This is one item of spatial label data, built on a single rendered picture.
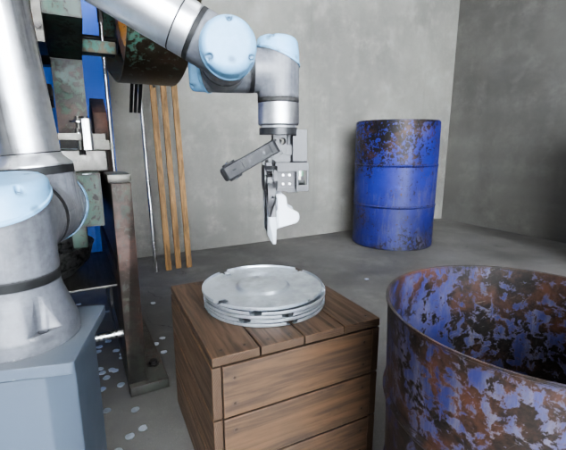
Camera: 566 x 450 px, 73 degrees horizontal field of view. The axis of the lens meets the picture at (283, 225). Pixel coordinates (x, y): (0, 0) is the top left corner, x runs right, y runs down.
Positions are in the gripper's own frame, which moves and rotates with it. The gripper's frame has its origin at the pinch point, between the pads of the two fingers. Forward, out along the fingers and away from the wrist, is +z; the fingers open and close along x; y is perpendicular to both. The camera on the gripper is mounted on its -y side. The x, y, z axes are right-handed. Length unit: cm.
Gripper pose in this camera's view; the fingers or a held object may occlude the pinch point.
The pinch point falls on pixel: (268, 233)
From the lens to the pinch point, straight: 74.7
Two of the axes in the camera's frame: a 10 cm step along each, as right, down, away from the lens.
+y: 9.9, -0.3, 1.3
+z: 0.0, 9.8, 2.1
